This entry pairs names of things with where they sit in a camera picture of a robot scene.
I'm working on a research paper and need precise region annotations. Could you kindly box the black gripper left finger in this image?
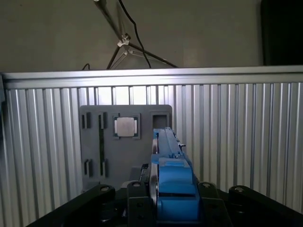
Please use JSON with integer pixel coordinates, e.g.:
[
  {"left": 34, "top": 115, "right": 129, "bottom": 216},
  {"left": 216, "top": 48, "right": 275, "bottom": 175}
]
[{"left": 23, "top": 181, "right": 157, "bottom": 227}]

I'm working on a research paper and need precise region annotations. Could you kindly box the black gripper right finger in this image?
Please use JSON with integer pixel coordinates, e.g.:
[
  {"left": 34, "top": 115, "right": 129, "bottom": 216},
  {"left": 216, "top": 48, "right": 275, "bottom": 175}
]
[{"left": 197, "top": 181, "right": 303, "bottom": 227}]

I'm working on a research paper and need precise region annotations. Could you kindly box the hard disk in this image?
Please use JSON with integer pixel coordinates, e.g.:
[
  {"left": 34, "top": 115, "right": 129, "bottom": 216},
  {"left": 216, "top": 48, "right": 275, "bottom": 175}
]
[{"left": 150, "top": 127, "right": 206, "bottom": 227}]

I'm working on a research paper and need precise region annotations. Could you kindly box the black metal stand post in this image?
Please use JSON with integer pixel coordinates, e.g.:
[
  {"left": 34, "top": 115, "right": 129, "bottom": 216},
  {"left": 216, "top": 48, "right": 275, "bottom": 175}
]
[{"left": 261, "top": 0, "right": 303, "bottom": 67}]

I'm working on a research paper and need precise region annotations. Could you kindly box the silver CPU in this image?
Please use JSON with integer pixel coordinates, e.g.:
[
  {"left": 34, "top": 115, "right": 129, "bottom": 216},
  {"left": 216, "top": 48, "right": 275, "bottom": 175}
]
[{"left": 113, "top": 116, "right": 136, "bottom": 138}]

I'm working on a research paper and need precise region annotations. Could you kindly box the grey parts rack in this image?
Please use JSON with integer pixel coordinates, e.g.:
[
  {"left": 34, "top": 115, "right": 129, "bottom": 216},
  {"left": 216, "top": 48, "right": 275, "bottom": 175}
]
[{"left": 79, "top": 104, "right": 174, "bottom": 193}]

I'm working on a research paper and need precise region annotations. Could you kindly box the grey metal tripod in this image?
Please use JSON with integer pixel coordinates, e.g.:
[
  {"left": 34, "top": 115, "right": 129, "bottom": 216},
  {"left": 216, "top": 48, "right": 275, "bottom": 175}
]
[{"left": 93, "top": 0, "right": 178, "bottom": 70}]

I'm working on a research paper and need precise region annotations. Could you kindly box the thin black hanging cable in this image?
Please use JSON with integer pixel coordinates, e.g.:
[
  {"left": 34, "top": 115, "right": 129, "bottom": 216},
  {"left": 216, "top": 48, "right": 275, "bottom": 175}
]
[{"left": 117, "top": 0, "right": 152, "bottom": 69}]

